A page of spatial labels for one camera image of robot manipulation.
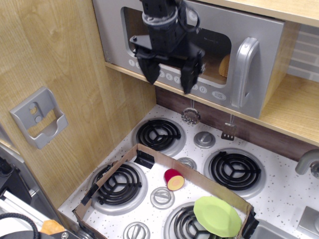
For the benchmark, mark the grey stove knob middle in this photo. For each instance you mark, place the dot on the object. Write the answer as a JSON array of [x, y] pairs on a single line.
[[188, 162]]

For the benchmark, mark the cardboard barrier frame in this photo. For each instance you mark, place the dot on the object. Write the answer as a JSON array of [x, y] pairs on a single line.
[[148, 195]]

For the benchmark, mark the yellow toy corn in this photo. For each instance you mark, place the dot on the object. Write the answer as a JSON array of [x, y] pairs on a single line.
[[224, 66]]

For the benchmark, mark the wooden shelf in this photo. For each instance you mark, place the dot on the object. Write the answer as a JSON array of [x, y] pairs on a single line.
[[291, 116]]

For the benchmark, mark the grey toy sink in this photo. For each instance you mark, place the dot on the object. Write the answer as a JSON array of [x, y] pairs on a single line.
[[307, 227]]

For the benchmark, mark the grey stove knob front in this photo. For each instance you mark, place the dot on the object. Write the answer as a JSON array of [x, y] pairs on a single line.
[[136, 230]]

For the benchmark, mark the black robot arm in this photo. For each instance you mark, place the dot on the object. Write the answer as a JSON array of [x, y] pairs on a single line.
[[164, 8]]

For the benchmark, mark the red toy fruit half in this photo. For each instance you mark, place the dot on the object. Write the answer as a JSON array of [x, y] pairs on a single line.
[[174, 179]]

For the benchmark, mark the black device left edge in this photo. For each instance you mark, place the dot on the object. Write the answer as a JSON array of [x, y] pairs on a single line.
[[11, 181]]

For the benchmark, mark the hanging metal strainer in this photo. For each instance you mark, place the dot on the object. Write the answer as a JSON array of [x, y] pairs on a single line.
[[191, 115]]

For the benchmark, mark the grey wall phone holder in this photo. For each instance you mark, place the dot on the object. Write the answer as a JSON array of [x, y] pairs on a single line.
[[35, 109]]

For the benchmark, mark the front left black burner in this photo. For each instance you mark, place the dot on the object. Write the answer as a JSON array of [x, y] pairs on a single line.
[[124, 185]]

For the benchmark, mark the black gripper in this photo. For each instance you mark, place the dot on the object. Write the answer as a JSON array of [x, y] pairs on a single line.
[[167, 42]]

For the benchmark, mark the black burner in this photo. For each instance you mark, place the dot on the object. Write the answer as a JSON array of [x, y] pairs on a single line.
[[235, 171], [158, 134], [124, 185], [186, 226]]

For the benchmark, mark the orange object bottom left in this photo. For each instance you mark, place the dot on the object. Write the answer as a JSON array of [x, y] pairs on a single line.
[[51, 227]]

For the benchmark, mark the back left black burner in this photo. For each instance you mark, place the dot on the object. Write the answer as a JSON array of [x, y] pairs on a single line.
[[158, 134]]

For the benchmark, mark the front right black burner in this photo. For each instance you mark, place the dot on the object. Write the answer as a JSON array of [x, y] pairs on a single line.
[[186, 226]]

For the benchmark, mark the grey toy faucet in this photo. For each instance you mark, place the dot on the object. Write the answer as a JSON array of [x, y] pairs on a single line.
[[310, 160]]

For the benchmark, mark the hanging metal spatula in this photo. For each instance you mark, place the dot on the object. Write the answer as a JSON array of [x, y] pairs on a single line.
[[229, 129]]

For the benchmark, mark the green toy plate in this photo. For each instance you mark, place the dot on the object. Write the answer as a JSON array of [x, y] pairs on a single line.
[[217, 216]]

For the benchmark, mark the grey toy microwave door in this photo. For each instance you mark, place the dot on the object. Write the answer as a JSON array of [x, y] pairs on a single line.
[[224, 56]]

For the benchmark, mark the back right black burner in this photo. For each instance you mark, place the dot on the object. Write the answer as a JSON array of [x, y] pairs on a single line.
[[235, 171]]

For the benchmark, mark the grey stove knob centre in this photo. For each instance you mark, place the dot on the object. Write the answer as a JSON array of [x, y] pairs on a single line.
[[162, 198]]

